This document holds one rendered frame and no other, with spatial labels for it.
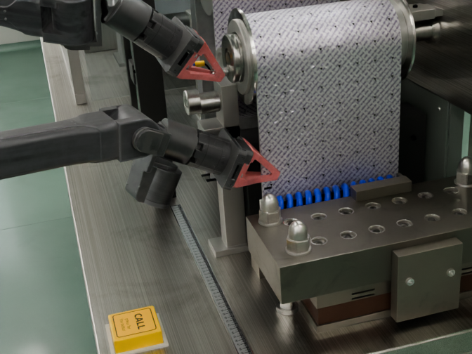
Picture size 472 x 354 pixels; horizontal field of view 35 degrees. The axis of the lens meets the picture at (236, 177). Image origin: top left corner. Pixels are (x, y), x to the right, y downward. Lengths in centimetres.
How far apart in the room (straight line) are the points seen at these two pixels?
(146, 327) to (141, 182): 21
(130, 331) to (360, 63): 53
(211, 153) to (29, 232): 243
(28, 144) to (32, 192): 287
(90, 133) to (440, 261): 51
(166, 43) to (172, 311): 41
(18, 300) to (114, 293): 178
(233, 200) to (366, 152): 24
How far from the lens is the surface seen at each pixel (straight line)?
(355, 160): 121
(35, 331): 280
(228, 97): 118
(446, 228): 111
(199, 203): 148
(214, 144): 110
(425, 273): 109
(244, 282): 122
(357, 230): 109
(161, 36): 108
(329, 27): 114
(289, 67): 112
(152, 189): 109
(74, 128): 101
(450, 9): 123
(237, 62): 112
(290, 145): 116
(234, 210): 127
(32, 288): 305
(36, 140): 99
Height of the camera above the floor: 156
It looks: 25 degrees down
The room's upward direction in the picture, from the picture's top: 4 degrees counter-clockwise
